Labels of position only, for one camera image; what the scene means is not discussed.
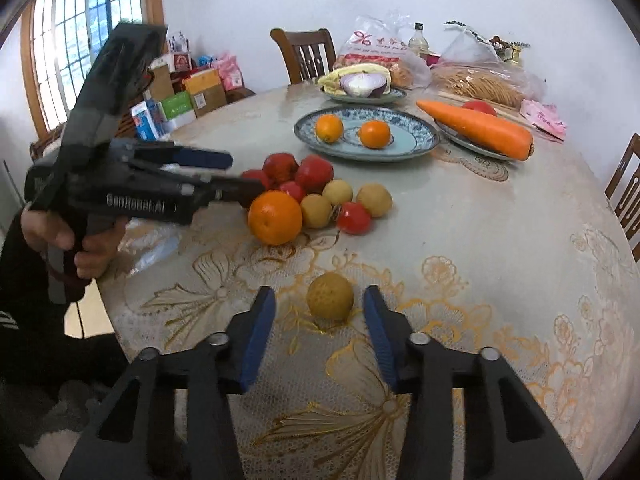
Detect large carrot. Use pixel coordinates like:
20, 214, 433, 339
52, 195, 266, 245
416, 99, 535, 162

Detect blue-rimmed plate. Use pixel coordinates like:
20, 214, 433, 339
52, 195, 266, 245
320, 85, 408, 105
434, 119, 518, 162

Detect yellow-brown kiwi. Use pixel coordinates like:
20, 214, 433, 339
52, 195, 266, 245
355, 183, 393, 219
306, 272, 355, 322
300, 193, 333, 229
322, 179, 354, 207

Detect red tomatoes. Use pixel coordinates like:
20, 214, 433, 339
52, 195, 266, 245
294, 154, 335, 194

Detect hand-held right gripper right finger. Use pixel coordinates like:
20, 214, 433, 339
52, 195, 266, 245
362, 285, 583, 480

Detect clear bag of dried noodles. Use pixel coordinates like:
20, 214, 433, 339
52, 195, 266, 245
429, 27, 546, 108

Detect red-printed plastic bread bag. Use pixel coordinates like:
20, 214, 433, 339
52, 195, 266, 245
332, 10, 433, 90

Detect person's left hand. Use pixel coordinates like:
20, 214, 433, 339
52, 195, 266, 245
20, 206, 130, 279

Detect wooden framed window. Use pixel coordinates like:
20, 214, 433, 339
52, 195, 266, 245
20, 0, 166, 133

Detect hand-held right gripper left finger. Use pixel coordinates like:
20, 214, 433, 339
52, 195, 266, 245
60, 286, 278, 480

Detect person's left forearm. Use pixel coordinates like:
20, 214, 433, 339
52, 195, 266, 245
0, 220, 128, 396

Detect orange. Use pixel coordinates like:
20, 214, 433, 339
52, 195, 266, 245
358, 120, 392, 150
315, 114, 345, 144
248, 189, 304, 246

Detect clear plastic bag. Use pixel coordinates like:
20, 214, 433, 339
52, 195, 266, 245
117, 220, 183, 276

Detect pile of assorted boxes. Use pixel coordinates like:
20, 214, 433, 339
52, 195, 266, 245
131, 30, 247, 142

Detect halved purple onion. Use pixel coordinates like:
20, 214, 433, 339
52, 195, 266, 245
340, 72, 392, 98

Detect red apple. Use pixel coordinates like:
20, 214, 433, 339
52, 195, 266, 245
262, 152, 300, 185

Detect small red tomato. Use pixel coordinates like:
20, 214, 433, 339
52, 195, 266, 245
240, 169, 273, 191
278, 181, 307, 204
336, 201, 372, 235

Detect pink packet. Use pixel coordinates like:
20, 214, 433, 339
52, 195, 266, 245
520, 99, 568, 142

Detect large red tomato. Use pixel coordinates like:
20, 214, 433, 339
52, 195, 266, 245
461, 99, 498, 117

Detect glass bottle with black cap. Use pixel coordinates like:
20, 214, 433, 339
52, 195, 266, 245
407, 22, 432, 61

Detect brown wooden chair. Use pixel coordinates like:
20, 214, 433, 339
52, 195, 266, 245
604, 132, 640, 263
270, 27, 337, 86

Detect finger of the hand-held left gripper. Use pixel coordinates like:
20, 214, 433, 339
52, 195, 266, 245
110, 139, 234, 171
126, 160, 267, 208

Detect blue patterned plate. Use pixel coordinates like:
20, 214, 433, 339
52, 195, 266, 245
293, 106, 441, 162

